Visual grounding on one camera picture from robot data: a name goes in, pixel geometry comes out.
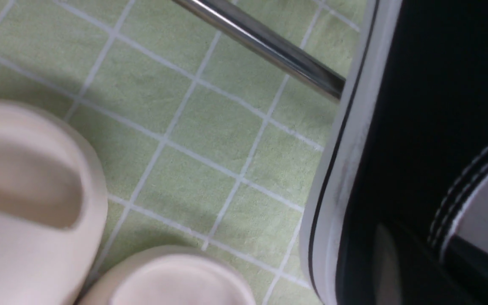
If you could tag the left cream foam slipper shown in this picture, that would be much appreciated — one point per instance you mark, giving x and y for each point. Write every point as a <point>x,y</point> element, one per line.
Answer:
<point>53,207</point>

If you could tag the green checkered tablecloth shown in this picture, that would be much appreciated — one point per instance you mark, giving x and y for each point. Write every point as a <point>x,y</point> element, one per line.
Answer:
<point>203,143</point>

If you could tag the cream foam slipper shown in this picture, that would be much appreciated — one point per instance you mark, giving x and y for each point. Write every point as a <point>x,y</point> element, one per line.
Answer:
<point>170,275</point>
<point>53,207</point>

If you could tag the metal shoe rack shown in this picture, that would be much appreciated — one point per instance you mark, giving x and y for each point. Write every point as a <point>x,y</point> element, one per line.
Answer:
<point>249,32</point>

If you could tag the right cream foam slipper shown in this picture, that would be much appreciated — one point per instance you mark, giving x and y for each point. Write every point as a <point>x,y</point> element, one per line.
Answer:
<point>170,275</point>

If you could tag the black canvas sneaker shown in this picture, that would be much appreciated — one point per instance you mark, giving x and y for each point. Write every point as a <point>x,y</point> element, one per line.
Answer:
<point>398,210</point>

